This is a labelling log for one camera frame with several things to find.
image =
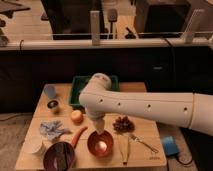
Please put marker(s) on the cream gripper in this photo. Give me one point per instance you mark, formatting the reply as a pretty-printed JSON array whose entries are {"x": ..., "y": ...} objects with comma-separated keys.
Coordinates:
[{"x": 99, "y": 126}]

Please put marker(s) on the blue towel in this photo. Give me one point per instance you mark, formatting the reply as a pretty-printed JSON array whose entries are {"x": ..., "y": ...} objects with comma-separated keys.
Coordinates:
[{"x": 52, "y": 130}]

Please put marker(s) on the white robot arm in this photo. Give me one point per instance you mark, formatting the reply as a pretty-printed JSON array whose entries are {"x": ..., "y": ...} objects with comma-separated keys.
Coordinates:
[{"x": 187, "y": 110}]

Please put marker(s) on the red bowl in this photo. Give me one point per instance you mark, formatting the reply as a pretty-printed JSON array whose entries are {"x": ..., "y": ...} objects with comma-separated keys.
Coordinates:
[{"x": 94, "y": 137}]

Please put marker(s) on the dark spatula in bowl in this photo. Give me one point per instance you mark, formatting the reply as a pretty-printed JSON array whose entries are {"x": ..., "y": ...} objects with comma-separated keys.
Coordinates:
[{"x": 61, "y": 157}]

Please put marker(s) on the white egg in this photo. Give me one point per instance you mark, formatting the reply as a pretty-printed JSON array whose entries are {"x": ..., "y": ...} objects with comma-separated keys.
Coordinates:
[{"x": 101, "y": 146}]

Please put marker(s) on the orange apple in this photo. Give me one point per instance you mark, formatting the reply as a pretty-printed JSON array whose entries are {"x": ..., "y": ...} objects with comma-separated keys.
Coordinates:
[{"x": 76, "y": 116}]

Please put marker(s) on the dark grape bunch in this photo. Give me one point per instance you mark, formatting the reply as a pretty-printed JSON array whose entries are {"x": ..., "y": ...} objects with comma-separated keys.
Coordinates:
[{"x": 123, "y": 124}]

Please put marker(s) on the orange carrot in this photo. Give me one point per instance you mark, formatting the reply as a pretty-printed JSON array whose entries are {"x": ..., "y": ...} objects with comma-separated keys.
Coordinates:
[{"x": 76, "y": 137}]

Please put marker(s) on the silver fork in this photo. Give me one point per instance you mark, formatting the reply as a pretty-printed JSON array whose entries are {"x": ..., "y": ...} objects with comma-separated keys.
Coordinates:
[{"x": 137, "y": 139}]

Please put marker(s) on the green plastic tray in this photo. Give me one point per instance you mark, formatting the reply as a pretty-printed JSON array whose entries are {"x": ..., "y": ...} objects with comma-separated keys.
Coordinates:
[{"x": 78, "y": 84}]

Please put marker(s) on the small metal can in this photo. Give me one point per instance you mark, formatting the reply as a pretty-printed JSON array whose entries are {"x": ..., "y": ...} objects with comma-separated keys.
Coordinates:
[{"x": 53, "y": 106}]

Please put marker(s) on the white paper cup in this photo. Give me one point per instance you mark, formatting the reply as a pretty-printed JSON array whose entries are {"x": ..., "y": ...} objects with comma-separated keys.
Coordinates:
[{"x": 35, "y": 146}]

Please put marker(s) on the blue box on floor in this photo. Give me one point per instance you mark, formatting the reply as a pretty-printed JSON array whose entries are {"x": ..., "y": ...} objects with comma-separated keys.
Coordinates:
[{"x": 169, "y": 145}]

